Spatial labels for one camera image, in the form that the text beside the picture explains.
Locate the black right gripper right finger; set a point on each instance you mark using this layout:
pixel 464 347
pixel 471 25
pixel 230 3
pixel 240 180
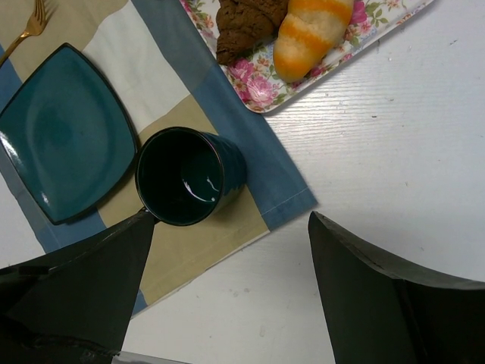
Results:
pixel 382 308

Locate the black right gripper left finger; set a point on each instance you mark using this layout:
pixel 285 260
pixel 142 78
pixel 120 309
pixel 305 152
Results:
pixel 74 304

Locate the dark green mug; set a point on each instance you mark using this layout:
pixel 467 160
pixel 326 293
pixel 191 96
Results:
pixel 183 175

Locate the teal square plate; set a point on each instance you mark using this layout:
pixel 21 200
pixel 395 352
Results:
pixel 68 135

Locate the blue beige patchwork placemat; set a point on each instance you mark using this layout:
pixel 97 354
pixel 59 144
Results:
pixel 165 76

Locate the gold fork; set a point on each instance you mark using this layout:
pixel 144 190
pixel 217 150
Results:
pixel 36 24

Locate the small orange striped croissant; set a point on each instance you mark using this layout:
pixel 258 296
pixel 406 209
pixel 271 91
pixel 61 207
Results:
pixel 310 29

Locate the floral rectangular tray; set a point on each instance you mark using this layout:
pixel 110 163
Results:
pixel 253 75

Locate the chocolate croissant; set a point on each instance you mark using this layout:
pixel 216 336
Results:
pixel 243 23

